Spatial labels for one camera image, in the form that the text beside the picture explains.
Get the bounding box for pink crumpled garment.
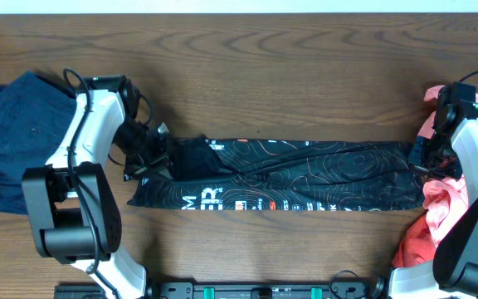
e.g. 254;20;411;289
417;85;469;249

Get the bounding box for black mounting rail with clamps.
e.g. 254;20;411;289
54;269;389;299

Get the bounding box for red garment under pink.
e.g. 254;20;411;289
392;216;437;268

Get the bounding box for black printed cycling jersey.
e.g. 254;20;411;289
129;137;424;211

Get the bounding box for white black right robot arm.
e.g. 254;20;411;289
387;81;478;298

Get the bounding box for folded navy blue trousers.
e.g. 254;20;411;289
0;72;76;214

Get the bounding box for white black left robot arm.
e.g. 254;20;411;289
22;76;171;298

